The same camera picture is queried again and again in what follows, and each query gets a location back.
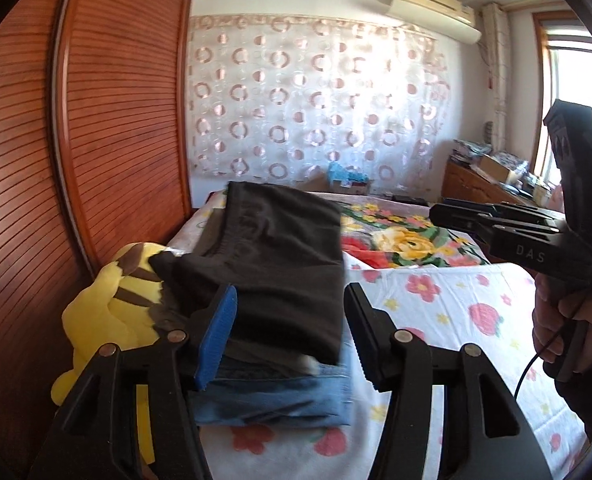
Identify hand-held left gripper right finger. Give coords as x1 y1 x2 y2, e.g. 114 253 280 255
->
343 282 539 480

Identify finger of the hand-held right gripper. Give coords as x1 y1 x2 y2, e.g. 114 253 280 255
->
443 197 559 218
428 203 564 243

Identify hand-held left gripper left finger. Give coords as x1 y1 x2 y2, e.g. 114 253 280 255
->
28 282 239 480

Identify black pants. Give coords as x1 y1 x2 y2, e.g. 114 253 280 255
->
148 181 347 367

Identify person's right forearm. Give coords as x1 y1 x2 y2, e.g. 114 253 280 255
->
556 340 592 441

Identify person's right hand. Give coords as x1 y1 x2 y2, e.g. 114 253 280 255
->
531 275 592 376

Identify long wooden cabinet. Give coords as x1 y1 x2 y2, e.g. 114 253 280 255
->
441 157 567 211

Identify open cardboard box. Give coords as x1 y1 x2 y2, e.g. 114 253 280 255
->
476 154 519 183

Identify colourful floral blanket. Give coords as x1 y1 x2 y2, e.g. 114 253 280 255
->
296 190 492 271

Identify patterned cloth pile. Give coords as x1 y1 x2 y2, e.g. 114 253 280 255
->
453 137 529 171

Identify white floral bed sheet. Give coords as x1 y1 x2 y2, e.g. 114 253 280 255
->
166 190 592 480

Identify folded blue jeans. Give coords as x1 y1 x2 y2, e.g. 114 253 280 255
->
188 345 354 428

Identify wooden framed window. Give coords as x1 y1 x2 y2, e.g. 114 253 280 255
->
531 10 592 186

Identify yellow plush toy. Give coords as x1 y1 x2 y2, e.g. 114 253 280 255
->
51 242 199 468

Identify blue plastic bag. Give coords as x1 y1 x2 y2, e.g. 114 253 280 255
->
326 161 369 186

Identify patterned window curtain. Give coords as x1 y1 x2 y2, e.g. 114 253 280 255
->
478 2 509 153

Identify circle patterned sheer curtain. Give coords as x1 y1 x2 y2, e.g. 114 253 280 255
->
188 14 452 196

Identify white air conditioner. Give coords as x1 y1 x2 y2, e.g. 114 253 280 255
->
386 0 483 43

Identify wooden slatted wardrobe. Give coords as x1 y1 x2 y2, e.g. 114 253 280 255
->
0 0 199 480

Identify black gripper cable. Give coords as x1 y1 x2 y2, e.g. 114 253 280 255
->
513 285 592 401

